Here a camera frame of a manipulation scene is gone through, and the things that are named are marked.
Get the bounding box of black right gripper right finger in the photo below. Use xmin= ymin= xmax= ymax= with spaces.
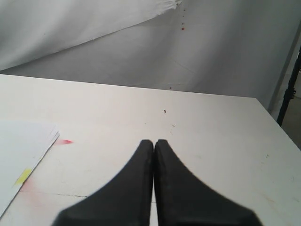
xmin=154 ymin=139 xmax=260 ymax=226

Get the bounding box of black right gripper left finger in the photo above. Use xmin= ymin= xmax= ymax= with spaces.
xmin=53 ymin=140 xmax=154 ymax=226

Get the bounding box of yellow sticky tab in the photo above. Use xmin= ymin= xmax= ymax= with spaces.
xmin=15 ymin=168 xmax=32 ymax=185

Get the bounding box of white paper stack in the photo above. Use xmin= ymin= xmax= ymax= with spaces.
xmin=0 ymin=120 xmax=59 ymax=215

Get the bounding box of black tripod stand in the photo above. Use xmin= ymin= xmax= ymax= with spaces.
xmin=277 ymin=48 xmax=301 ymax=126

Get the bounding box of white backdrop cloth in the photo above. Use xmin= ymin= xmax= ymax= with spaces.
xmin=3 ymin=0 xmax=301 ymax=109

